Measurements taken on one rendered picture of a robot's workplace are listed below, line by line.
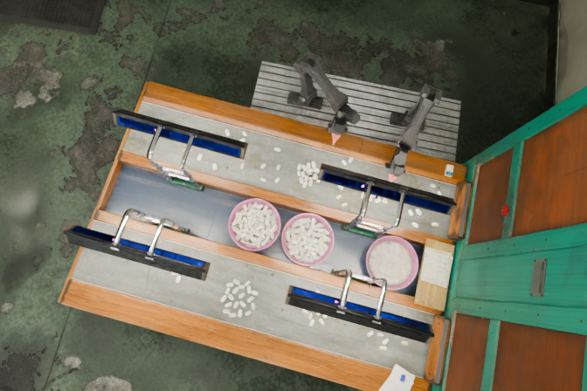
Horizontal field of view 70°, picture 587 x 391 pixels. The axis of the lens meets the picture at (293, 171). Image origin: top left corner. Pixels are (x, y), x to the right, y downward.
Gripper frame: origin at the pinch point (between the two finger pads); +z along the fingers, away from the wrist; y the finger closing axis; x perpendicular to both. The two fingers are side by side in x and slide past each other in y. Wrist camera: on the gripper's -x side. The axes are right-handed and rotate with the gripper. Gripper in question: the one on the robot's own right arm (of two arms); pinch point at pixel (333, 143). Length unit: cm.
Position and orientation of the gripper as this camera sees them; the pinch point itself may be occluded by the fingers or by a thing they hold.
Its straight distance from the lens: 220.9
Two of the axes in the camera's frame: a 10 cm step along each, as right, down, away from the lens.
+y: 9.7, 2.4, -0.3
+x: 1.3, -4.1, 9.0
